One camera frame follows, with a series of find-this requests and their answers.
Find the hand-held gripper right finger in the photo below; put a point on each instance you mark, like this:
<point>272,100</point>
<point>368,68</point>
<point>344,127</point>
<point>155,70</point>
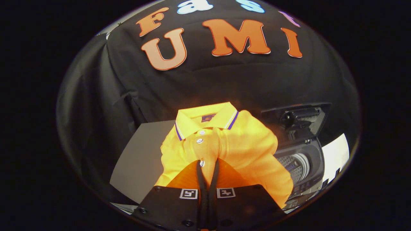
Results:
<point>212,199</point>

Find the yellow polo shirt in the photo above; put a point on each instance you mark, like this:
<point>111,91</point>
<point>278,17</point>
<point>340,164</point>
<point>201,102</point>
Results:
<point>250,144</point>

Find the small grey washing machine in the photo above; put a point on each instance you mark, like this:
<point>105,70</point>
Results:
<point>313,160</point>

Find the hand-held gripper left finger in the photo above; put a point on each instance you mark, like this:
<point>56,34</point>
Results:
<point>203,199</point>

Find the grey mat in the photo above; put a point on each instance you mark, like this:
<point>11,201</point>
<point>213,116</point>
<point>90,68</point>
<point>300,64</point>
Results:
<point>138,160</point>

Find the dark washing machine lid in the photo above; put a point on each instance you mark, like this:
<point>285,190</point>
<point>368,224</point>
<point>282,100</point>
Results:
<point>273,117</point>

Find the black backdrop cloth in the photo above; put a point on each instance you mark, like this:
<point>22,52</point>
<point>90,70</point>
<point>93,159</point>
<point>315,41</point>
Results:
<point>208,80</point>

